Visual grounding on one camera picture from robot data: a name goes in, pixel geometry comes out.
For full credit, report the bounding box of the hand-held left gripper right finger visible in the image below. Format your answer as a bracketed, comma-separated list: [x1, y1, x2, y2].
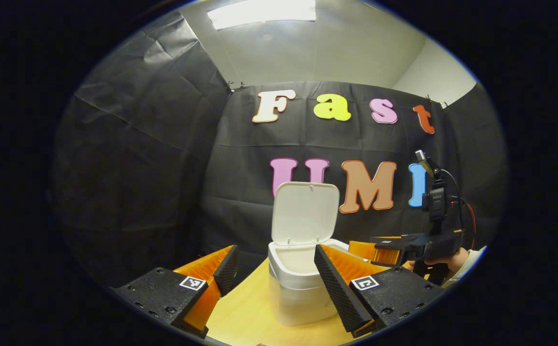
[313, 243, 448, 338]

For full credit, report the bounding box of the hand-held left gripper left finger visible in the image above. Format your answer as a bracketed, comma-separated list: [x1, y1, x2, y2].
[112, 245, 240, 339]

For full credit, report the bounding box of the white desktop garbage bin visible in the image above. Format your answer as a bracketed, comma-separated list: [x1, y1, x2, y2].
[268, 182, 356, 327]

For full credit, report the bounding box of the black backdrop cloth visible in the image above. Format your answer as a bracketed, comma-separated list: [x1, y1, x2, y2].
[53, 12, 508, 289]

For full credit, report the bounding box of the ceiling light panel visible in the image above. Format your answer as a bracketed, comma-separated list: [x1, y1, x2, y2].
[207, 0, 317, 30]

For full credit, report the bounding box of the red and black cable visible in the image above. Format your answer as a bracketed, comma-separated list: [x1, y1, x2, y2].
[442, 168, 477, 237]

